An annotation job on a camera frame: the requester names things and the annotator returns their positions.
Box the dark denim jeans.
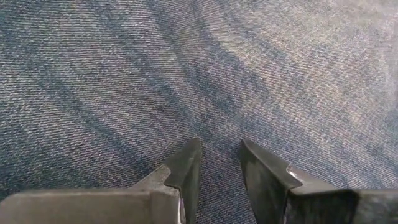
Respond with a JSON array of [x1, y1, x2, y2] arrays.
[[0, 0, 398, 224]]

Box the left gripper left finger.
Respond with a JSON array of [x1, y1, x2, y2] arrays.
[[0, 138, 202, 224]]

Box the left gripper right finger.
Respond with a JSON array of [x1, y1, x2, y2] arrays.
[[239, 138, 398, 224]]

